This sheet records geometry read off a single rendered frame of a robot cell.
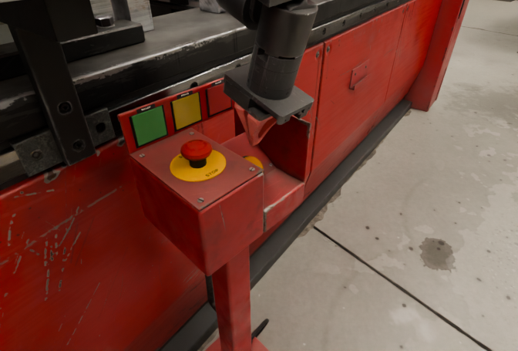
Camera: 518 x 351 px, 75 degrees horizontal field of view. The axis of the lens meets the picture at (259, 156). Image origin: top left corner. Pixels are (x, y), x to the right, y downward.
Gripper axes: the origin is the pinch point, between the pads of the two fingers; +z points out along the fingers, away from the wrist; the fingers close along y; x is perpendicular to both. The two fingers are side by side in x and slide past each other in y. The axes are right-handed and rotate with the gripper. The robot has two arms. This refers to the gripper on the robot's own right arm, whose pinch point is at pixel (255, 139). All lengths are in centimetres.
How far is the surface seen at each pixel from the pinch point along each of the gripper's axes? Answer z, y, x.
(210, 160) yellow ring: 0.5, 0.7, 7.7
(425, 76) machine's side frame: 62, 22, -195
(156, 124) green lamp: 0.2, 10.0, 9.6
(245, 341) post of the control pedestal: 49, -14, 3
